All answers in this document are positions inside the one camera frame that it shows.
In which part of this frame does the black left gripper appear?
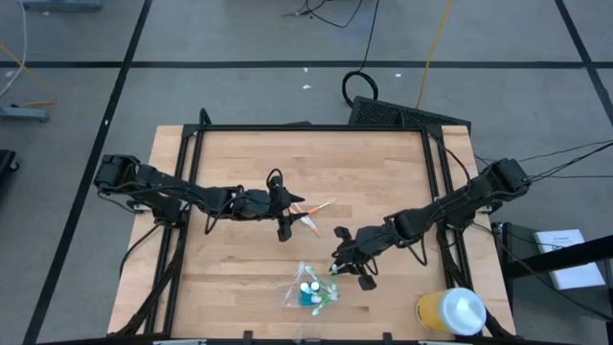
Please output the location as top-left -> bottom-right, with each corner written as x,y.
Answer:
234,174 -> 310,243

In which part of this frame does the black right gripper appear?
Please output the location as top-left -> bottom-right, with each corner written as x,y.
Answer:
329,223 -> 392,292

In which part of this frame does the green white toothbrush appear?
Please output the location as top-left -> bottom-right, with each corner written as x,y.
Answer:
328,262 -> 340,301
310,291 -> 339,317
313,287 -> 340,308
304,264 -> 336,294

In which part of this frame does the clear plastic bag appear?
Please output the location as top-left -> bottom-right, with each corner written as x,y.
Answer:
279,277 -> 341,311

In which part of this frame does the yellow wipes canister white lid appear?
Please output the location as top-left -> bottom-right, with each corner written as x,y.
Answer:
414,286 -> 488,337

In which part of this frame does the black mesh computer tower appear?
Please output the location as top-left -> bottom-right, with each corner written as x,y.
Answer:
348,95 -> 473,130

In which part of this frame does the black stand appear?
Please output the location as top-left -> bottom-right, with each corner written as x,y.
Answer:
491,220 -> 613,345

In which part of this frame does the white booklet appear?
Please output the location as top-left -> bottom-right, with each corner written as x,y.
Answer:
533,228 -> 607,291

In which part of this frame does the grey metal foot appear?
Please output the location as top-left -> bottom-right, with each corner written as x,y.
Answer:
0,105 -> 50,124

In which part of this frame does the black caster object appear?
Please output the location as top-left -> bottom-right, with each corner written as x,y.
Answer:
0,149 -> 20,188

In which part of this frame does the grey metal bar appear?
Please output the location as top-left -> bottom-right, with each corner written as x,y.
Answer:
18,0 -> 104,13

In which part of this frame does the black aluminium table frame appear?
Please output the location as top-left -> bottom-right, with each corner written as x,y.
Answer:
113,107 -> 517,345

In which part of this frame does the black looped floor cable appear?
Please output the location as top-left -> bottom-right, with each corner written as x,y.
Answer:
341,0 -> 382,109

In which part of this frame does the black cable over table corner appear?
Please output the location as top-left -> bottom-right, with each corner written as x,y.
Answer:
440,127 -> 473,186

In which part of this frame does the yellow floor cable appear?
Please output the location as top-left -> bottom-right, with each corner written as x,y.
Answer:
416,0 -> 454,109

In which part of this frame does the orange floor cable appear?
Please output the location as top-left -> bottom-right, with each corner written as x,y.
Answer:
0,42 -> 57,107

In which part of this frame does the white floor cable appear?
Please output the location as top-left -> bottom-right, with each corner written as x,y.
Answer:
0,0 -> 28,97

